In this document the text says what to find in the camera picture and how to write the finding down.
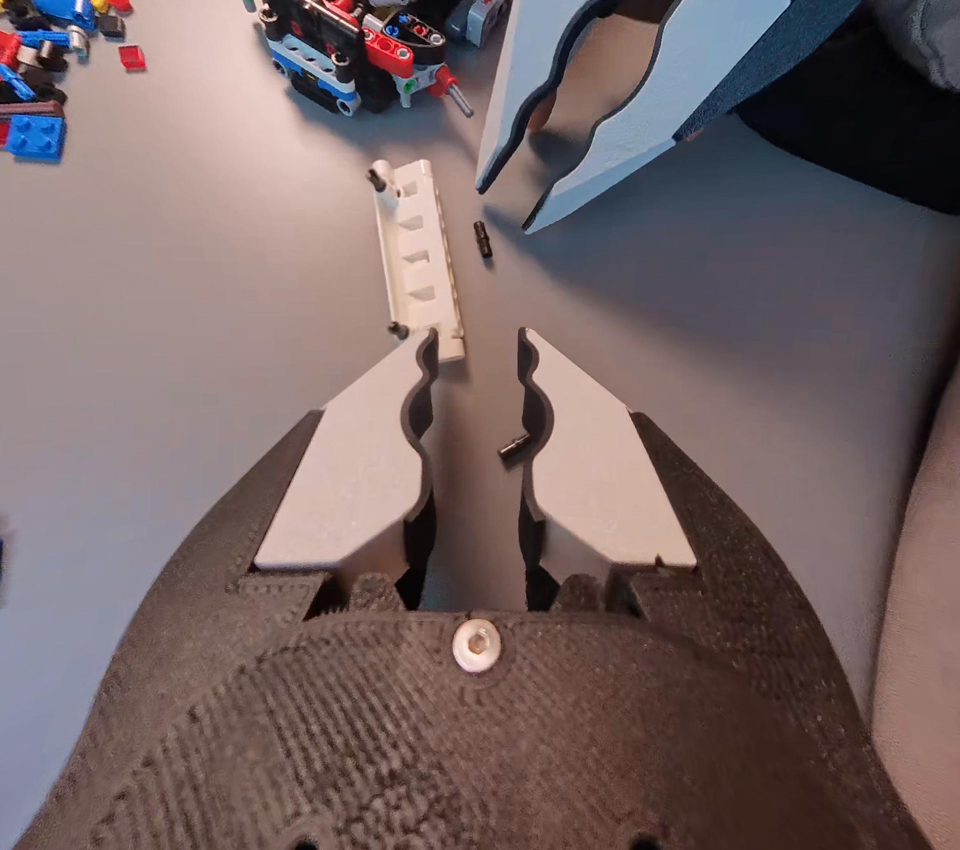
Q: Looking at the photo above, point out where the black textured pad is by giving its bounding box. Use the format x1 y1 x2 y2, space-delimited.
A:
735 89 960 215

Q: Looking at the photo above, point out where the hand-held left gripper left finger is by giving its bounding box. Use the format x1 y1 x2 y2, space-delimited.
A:
252 327 442 610

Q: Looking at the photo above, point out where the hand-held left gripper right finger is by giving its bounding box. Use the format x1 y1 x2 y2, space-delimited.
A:
517 327 700 610

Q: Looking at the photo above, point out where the person's beige hoodie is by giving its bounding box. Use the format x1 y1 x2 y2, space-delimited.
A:
870 370 960 850

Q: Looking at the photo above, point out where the partly built lego truck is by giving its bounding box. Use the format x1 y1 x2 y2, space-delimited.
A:
217 0 537 118

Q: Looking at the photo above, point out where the pile of mixed lego pieces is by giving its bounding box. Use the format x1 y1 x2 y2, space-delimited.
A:
0 0 174 163

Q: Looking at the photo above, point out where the white lego panel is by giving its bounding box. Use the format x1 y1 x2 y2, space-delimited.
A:
367 159 468 364

